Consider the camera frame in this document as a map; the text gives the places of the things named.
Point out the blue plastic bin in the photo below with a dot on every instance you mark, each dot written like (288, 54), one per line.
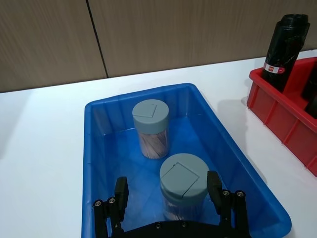
(198, 138)

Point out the black garbage bag roll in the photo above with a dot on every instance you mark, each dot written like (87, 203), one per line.
(284, 52)
(312, 99)

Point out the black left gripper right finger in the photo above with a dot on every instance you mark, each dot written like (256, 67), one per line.
(224, 202)

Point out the grey-lidded clear toothpick jar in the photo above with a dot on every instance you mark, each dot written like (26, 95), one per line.
(182, 183)
(151, 129)

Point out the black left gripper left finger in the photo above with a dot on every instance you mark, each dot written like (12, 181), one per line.
(121, 198)

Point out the red plastic bin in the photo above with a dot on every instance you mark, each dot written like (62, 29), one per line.
(289, 116)

